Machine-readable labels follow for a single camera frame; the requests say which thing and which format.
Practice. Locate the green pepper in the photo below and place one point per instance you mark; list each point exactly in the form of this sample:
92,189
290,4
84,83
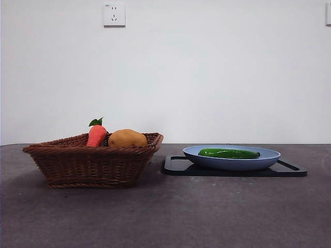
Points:
227,154

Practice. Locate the blue round plate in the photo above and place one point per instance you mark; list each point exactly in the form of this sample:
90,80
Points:
232,164

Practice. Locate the yellow-brown potato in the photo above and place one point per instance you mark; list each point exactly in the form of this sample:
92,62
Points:
128,139

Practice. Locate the black rectangular tray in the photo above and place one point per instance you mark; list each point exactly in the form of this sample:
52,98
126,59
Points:
175,169

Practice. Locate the orange toy carrot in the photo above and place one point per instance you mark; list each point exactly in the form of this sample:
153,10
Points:
96,136

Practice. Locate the brown wicker basket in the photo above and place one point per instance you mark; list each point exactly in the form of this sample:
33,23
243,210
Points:
90,165

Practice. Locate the white wall socket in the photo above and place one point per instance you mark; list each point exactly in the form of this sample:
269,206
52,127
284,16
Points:
114,14

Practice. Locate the white wall plate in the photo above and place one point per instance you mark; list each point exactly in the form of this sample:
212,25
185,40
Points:
328,14

